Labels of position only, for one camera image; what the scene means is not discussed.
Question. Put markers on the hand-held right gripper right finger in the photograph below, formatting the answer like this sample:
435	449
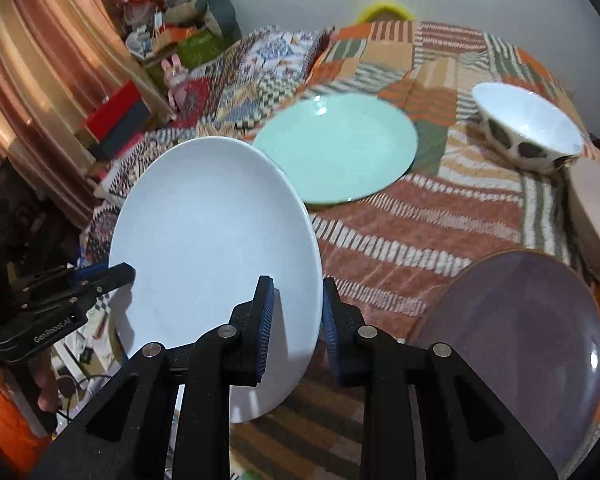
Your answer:
330	340

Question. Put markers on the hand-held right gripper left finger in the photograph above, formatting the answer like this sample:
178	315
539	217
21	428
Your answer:
267	330

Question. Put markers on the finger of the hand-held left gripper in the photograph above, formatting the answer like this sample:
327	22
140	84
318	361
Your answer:
112	277

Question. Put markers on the white plate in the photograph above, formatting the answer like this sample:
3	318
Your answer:
205	235

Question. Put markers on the purple plate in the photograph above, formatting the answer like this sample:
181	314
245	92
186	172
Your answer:
520	335

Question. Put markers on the mint green plate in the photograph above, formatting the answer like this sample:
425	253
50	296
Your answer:
335	150

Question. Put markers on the beige bowl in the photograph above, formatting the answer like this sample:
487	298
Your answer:
595	220

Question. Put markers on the cow print bowl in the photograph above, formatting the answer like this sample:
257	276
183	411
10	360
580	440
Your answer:
525	115

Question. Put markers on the person's left forearm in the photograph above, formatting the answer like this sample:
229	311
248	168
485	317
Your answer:
7	420

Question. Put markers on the person's left hand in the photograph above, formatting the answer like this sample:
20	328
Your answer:
47	392

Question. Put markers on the striped patchwork blanket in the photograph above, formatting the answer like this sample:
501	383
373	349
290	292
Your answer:
405	230

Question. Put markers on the red box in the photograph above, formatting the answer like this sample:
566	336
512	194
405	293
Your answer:
112	110

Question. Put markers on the pink bunny toy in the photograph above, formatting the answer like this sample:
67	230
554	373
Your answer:
176	80

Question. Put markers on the orange striped curtain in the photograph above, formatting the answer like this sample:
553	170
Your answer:
45	75

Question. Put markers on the patterned pillow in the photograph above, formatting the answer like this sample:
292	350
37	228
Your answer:
240	90

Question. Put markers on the yellow foam tube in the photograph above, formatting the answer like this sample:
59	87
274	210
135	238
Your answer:
382	10

